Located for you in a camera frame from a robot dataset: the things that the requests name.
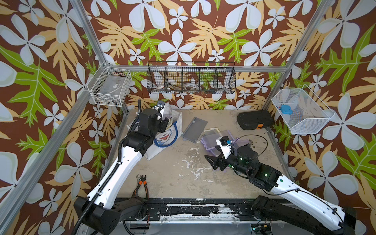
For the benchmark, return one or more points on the grey mesh pouch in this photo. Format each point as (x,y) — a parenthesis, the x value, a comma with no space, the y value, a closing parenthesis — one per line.
(194,130)

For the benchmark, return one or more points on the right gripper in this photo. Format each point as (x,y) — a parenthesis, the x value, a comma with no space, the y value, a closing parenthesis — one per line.
(215,165)

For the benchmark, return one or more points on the blue small object in basket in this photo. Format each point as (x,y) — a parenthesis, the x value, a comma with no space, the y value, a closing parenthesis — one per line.
(286,110)

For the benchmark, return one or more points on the white canvas tote bag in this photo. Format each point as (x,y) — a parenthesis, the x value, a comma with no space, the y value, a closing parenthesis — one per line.
(167,135)

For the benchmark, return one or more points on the purple mesh pouch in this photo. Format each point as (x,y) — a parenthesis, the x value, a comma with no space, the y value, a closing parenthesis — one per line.
(209,137)

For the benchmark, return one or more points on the orange handled pliers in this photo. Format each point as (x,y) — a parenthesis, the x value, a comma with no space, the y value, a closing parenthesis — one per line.
(141,182)

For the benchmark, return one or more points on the white mesh basket right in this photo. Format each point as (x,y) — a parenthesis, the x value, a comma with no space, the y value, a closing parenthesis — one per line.
(310,112)

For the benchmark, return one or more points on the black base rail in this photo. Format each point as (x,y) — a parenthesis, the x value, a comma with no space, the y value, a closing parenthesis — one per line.
(237,209)

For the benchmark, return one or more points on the white wire basket left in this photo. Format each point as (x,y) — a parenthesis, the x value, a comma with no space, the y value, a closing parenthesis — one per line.
(109,85)

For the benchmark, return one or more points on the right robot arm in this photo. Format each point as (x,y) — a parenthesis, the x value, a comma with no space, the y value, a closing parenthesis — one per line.
(285,200)

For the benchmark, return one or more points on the black wire basket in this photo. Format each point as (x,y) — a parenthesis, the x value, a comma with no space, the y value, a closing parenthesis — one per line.
(191,77)

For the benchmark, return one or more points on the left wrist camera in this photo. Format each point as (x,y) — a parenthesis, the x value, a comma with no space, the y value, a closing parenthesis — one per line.
(160,107)

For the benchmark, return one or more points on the black zippered case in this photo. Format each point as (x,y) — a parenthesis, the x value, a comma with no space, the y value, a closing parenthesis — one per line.
(255,120)

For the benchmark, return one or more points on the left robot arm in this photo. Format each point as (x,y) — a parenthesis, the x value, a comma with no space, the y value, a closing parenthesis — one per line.
(98,209)

